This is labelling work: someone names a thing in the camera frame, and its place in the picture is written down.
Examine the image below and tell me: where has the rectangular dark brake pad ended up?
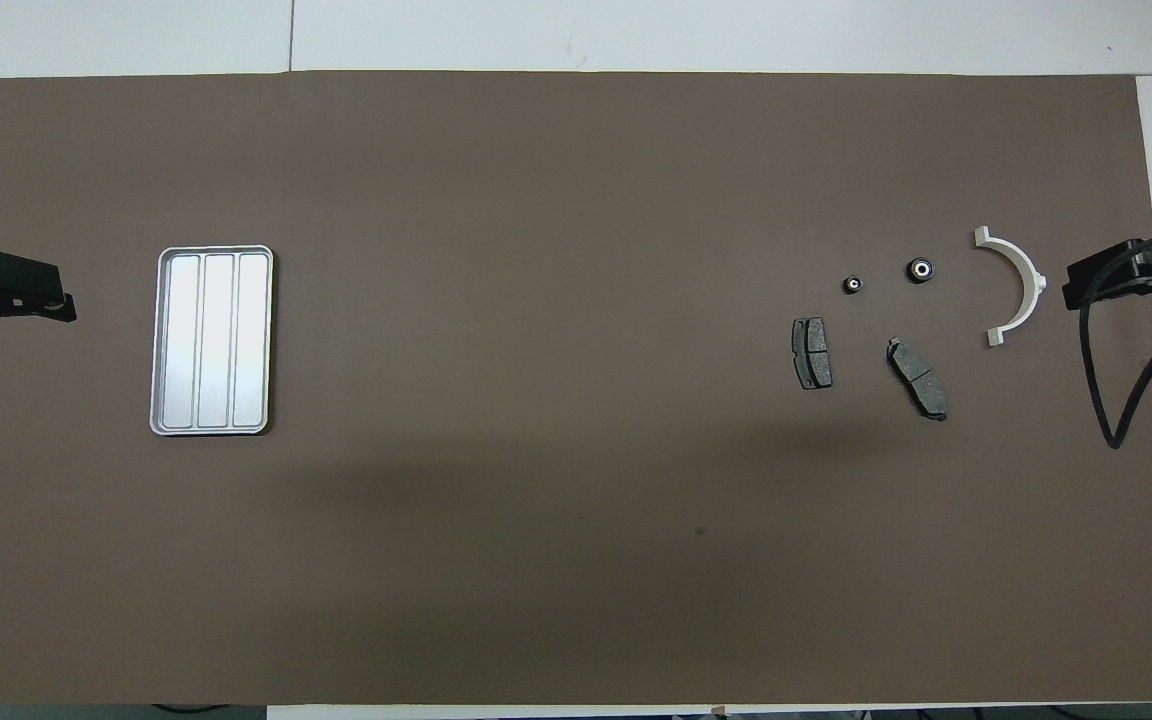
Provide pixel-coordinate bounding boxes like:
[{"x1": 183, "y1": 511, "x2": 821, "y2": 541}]
[{"x1": 791, "y1": 316, "x2": 834, "y2": 391}]

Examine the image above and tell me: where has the silver metal tray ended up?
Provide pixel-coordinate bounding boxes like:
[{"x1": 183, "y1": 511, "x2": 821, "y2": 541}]
[{"x1": 149, "y1": 245, "x2": 275, "y2": 437}]

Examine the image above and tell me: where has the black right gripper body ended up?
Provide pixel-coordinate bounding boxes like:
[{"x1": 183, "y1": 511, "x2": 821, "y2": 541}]
[{"x1": 1096, "y1": 236, "x2": 1152, "y2": 303}]

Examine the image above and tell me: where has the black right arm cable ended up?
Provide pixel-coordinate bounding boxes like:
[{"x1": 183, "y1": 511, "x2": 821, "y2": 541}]
[{"x1": 1079, "y1": 255, "x2": 1152, "y2": 450}]

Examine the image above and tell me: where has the brown table mat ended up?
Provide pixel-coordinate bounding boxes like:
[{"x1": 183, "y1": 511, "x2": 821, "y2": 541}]
[{"x1": 0, "y1": 70, "x2": 1152, "y2": 709}]

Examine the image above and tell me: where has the curved dark brake pad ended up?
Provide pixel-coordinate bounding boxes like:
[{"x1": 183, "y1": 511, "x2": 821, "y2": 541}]
[{"x1": 886, "y1": 337, "x2": 950, "y2": 422}]

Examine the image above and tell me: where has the white semicircular bracket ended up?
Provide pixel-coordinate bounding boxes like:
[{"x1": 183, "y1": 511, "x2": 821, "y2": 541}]
[{"x1": 973, "y1": 226, "x2": 1048, "y2": 348}]

